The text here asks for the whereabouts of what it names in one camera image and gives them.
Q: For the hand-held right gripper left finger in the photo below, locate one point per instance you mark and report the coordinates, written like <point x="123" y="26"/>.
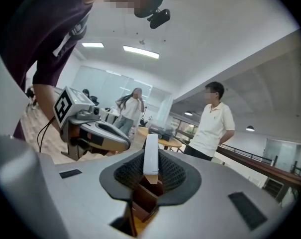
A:
<point x="120" y="175"/>

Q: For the round wooden table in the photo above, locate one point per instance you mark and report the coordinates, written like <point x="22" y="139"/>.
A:
<point x="170" y="143"/>

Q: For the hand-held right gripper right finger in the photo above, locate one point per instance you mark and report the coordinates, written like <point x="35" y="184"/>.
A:
<point x="180" y="180"/>

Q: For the person's left forearm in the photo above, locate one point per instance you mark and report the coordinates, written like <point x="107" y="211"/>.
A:
<point x="44" y="101"/>

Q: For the black head-mounted camera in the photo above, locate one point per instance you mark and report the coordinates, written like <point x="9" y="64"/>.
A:
<point x="160" y="18"/>

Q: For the black pendant lamp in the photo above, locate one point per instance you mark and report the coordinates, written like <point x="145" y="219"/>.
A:
<point x="249" y="128"/>
<point x="188" y="113"/>

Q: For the brown wooden container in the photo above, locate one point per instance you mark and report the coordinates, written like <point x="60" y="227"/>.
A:
<point x="145" y="201"/>

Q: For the long wooden counter with railing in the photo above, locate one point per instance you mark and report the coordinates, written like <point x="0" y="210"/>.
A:
<point x="264" y="168"/>

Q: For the white remote control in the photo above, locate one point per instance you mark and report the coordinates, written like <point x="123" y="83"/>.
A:
<point x="150" y="155"/>

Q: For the rectangular ceiling light panel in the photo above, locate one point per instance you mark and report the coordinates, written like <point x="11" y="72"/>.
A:
<point x="92" y="44"/>
<point x="141" y="52"/>

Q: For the person's purple shirt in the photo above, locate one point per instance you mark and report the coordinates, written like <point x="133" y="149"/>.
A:
<point x="40" y="21"/>

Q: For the black box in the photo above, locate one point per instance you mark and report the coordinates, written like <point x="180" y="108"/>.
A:
<point x="165" y="133"/>

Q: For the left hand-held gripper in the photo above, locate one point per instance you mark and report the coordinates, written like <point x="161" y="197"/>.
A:
<point x="65" y="106"/>

